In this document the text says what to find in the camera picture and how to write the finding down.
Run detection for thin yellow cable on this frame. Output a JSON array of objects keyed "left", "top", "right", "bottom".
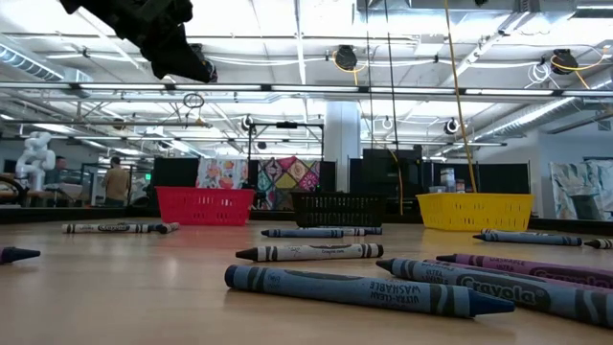
[{"left": 386, "top": 147, "right": 405, "bottom": 216}]

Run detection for thin black hanging cable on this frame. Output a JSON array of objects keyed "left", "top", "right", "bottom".
[{"left": 364, "top": 0, "right": 375, "bottom": 150}]

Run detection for black plastic basket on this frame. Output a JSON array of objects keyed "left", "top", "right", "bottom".
[{"left": 290, "top": 191, "right": 387, "bottom": 229}]

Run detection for stacked plastic containers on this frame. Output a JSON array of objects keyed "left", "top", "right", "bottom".
[{"left": 439, "top": 167, "right": 466, "bottom": 194}]

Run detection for leaf print cloth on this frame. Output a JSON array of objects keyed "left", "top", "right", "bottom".
[{"left": 549, "top": 159, "right": 613, "bottom": 221}]

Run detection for red plastic basket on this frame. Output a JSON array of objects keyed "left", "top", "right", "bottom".
[{"left": 155, "top": 186, "right": 257, "bottom": 227}]

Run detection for black partition panel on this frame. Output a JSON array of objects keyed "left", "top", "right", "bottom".
[
  {"left": 430, "top": 161, "right": 532, "bottom": 196},
  {"left": 349, "top": 148, "right": 435, "bottom": 216},
  {"left": 151, "top": 156, "right": 200, "bottom": 189}
]

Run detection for white robot figure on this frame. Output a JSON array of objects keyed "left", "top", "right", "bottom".
[{"left": 14, "top": 131, "right": 57, "bottom": 192}]

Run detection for silver ventilation duct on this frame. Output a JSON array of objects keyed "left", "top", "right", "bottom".
[
  {"left": 471, "top": 71, "right": 613, "bottom": 141},
  {"left": 0, "top": 41, "right": 94, "bottom": 83}
]

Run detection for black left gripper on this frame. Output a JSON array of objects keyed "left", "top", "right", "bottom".
[{"left": 59, "top": 0, "right": 208, "bottom": 82}]

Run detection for colourful patchwork quilt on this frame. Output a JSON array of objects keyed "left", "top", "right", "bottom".
[{"left": 256, "top": 155, "right": 321, "bottom": 211}]

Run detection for yellow plastic basket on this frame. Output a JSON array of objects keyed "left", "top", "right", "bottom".
[{"left": 416, "top": 192, "right": 535, "bottom": 233}]

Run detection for yellow hanging cable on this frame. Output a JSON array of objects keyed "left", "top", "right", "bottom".
[{"left": 443, "top": 0, "right": 479, "bottom": 194}]

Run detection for white pillar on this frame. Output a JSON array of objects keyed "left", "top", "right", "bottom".
[{"left": 324, "top": 100, "right": 362, "bottom": 194}]

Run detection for black metal stand frame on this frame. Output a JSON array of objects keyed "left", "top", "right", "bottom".
[{"left": 246, "top": 121, "right": 326, "bottom": 193}]

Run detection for black crayon white label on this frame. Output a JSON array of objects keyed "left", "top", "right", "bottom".
[{"left": 235, "top": 242, "right": 385, "bottom": 264}]

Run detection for floral print cloth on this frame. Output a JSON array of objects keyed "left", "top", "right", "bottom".
[{"left": 195, "top": 157, "right": 250, "bottom": 190}]

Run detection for long ceiling light strip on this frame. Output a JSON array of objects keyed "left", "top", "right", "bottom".
[{"left": 0, "top": 80, "right": 613, "bottom": 98}]

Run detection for hanging wire loop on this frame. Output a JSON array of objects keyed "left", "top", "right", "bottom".
[{"left": 182, "top": 91, "right": 207, "bottom": 110}]

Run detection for person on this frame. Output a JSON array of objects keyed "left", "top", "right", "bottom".
[
  {"left": 45, "top": 155, "right": 69, "bottom": 188},
  {"left": 101, "top": 156, "right": 131, "bottom": 208}
]

